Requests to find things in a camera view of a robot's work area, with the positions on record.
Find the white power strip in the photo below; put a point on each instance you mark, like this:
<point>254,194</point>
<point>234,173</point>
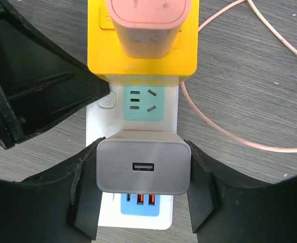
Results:
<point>144,108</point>

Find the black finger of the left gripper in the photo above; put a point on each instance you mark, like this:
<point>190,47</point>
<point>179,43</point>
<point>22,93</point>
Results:
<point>40,84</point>

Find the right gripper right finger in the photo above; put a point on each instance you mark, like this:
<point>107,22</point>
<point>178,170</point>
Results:
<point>228,206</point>

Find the pink charger plug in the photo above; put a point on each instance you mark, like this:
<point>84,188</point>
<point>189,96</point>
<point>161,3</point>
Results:
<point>147,29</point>

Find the yellow cube socket adapter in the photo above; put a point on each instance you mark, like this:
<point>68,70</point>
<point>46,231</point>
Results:
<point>107,60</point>

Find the white usb charger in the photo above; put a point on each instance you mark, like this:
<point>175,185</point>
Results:
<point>143,162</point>

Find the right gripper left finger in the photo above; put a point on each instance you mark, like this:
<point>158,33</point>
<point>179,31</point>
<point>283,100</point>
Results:
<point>60,204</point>

